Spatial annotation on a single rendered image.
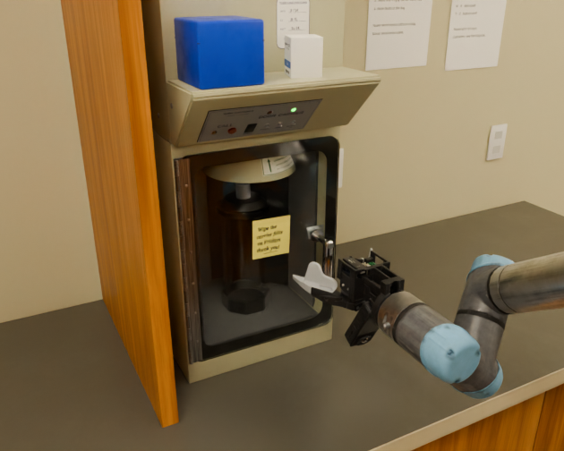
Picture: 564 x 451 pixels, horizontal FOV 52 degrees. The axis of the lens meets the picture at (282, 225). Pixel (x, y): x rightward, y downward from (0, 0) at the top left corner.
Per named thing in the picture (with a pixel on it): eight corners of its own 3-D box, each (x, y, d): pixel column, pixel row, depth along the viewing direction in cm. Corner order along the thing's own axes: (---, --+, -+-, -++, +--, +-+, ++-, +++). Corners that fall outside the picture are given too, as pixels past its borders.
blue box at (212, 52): (177, 80, 88) (173, 17, 84) (237, 75, 92) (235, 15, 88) (200, 90, 80) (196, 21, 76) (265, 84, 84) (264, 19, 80)
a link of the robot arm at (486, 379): (517, 341, 93) (487, 312, 86) (499, 408, 89) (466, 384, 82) (473, 333, 98) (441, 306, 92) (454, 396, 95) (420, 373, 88)
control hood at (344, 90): (169, 144, 92) (164, 80, 88) (341, 122, 105) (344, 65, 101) (193, 163, 82) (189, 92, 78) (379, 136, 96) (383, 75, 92)
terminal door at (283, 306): (192, 361, 108) (176, 156, 93) (330, 321, 121) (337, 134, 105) (193, 364, 108) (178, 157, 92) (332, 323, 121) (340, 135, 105)
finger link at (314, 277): (294, 252, 104) (342, 263, 100) (293, 281, 106) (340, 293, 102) (286, 259, 101) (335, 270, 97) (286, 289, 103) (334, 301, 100)
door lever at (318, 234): (320, 271, 114) (309, 275, 113) (322, 227, 110) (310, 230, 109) (335, 284, 110) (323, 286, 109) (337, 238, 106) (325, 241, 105)
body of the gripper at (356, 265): (371, 248, 101) (415, 277, 92) (368, 291, 105) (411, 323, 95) (334, 257, 98) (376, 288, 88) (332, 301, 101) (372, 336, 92)
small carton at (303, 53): (284, 73, 94) (284, 34, 91) (314, 72, 95) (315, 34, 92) (290, 78, 89) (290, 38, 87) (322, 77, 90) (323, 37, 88)
